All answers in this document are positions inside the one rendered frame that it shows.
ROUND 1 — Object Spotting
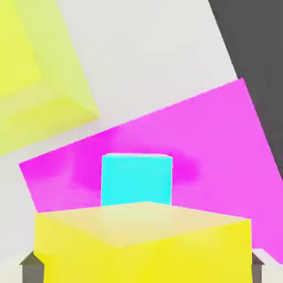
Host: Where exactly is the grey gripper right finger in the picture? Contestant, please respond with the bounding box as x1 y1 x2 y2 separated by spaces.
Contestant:
251 252 283 283

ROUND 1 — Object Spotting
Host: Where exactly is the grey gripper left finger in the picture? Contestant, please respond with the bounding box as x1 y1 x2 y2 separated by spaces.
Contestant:
0 250 45 283

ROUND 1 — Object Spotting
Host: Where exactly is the small yellow cube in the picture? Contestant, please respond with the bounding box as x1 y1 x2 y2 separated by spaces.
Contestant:
33 201 253 283

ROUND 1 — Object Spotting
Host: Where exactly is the small cyan cube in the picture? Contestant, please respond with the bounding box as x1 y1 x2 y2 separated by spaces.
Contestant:
101 153 173 207

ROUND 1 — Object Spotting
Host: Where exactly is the large magenta box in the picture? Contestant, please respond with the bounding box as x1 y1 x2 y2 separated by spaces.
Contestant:
18 77 283 265

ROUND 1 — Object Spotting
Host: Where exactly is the large pale yellow box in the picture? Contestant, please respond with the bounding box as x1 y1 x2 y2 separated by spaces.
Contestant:
0 0 101 157

